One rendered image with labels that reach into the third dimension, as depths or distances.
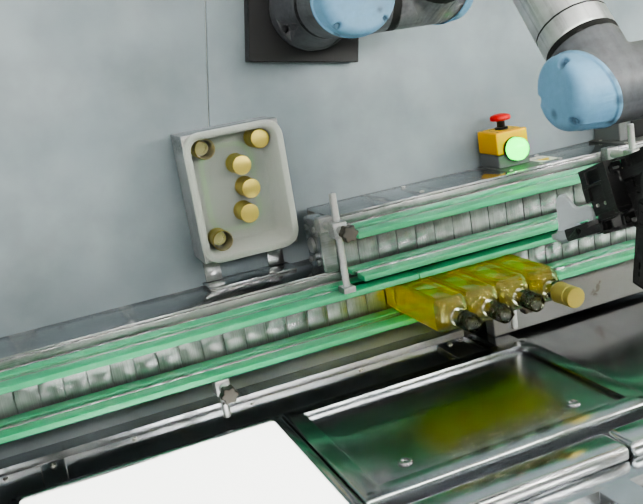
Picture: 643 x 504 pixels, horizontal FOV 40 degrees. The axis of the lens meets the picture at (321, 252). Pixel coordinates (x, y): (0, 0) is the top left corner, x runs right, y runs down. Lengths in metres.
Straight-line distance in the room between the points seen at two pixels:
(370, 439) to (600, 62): 0.70
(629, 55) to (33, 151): 0.99
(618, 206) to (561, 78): 0.26
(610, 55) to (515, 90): 0.97
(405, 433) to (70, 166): 0.70
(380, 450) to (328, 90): 0.68
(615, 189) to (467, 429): 0.45
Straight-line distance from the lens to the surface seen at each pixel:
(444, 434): 1.34
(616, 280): 1.88
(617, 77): 0.88
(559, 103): 0.88
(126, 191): 1.57
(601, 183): 1.10
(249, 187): 1.55
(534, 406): 1.40
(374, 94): 1.70
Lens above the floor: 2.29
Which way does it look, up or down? 66 degrees down
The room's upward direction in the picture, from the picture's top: 115 degrees clockwise
